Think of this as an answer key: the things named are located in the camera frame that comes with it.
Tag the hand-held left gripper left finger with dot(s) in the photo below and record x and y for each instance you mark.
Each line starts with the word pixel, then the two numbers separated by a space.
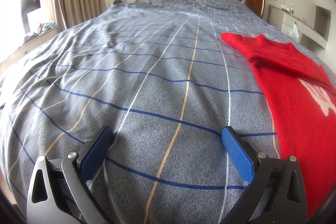
pixel 94 153

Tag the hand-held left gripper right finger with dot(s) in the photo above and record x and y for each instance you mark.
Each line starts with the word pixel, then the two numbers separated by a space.
pixel 237 155

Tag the red knitted sweater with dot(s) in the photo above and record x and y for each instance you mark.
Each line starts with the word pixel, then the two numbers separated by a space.
pixel 294 87

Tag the pile of clothes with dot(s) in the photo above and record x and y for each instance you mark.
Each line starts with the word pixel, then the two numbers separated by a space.
pixel 43 28

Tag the blue checked duvet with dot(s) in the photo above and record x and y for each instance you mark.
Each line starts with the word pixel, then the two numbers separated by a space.
pixel 136 77

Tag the white window bench cabinet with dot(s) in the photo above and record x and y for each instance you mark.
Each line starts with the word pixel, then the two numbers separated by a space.
pixel 23 48

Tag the clear plastic bag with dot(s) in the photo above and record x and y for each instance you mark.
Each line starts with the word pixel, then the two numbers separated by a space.
pixel 294 32

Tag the white dressing desk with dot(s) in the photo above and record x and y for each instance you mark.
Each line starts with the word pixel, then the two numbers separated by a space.
pixel 302 27

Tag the clear bottle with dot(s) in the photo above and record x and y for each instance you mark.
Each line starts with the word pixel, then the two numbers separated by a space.
pixel 291 9

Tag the white wardrobe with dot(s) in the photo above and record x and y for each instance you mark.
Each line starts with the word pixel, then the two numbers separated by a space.
pixel 324 16

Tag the window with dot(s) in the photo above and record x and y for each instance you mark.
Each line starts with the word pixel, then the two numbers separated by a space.
pixel 18 1

